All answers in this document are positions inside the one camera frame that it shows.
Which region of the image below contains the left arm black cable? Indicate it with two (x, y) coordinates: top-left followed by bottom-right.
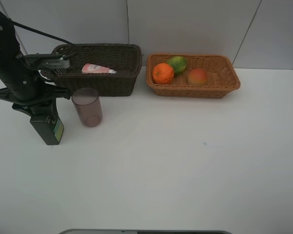
(0, 6), (75, 61)

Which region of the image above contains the dark green pump bottle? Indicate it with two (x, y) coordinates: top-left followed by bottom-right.
(30, 108), (64, 146)

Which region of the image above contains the pink lotion bottle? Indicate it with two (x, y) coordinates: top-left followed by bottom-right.
(82, 63), (117, 74)

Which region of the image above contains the orange tangerine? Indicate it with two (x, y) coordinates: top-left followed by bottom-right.
(152, 63), (174, 84)

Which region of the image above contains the translucent purple plastic cup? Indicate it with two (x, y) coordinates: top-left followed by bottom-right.
(72, 88), (103, 127)

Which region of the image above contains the light orange wicker basket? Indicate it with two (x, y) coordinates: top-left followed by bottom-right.
(146, 53), (240, 98)

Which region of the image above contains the red yellow peach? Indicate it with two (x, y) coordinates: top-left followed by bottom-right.
(188, 68), (208, 85)

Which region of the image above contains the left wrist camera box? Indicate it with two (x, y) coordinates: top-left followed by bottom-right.
(15, 53), (70, 70)

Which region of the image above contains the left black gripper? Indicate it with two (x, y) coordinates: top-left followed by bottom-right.
(0, 60), (71, 118)

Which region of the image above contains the dark brown wicker basket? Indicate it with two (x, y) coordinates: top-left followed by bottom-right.
(41, 43), (142, 97)

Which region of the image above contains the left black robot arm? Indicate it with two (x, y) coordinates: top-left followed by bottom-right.
(0, 11), (71, 118)

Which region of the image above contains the green lime fruit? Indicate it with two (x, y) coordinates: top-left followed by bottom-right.
(167, 56), (187, 76)

